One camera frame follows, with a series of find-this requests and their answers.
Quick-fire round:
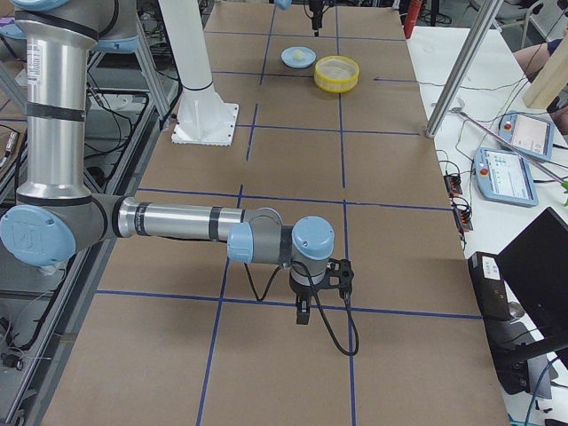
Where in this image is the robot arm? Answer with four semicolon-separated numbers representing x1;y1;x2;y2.
1;1;351;324

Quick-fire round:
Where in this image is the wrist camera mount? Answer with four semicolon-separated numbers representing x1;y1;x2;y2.
319;258;354;301

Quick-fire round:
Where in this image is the far teach pendant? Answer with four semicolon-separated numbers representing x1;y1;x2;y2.
498;111;554;161

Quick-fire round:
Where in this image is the red cylinder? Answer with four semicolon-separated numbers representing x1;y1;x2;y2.
403;0;422;40

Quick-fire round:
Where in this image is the near teach pendant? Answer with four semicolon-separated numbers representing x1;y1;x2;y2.
474;147;539;207

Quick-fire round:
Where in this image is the aluminium frame post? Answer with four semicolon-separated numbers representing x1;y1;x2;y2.
425;0;502;138

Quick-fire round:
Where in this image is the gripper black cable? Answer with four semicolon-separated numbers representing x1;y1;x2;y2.
241;259;361;356

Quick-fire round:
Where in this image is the light blue plate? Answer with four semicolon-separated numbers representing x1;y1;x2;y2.
280;46;317;69

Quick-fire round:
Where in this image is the black laptop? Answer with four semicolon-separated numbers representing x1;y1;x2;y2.
468;207;567;398

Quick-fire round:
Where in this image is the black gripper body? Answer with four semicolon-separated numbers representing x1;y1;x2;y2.
309;0;324;21
293;284;314;304

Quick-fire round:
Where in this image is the reacher grabber stick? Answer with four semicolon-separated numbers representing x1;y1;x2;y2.
448;98;568;190

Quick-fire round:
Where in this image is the white camera stand base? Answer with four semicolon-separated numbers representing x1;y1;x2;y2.
159;0;239;146

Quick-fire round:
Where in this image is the seated person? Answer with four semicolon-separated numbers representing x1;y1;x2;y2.
513;38;564;82

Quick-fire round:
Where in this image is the brown paper table cover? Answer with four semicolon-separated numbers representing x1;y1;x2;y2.
43;3;508;425

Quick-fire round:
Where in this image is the yellow round steamer basket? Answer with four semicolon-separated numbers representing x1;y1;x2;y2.
313;55;360;93

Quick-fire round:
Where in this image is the teach pendant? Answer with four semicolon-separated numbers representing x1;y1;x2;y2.
498;111;554;161
474;147;539;207

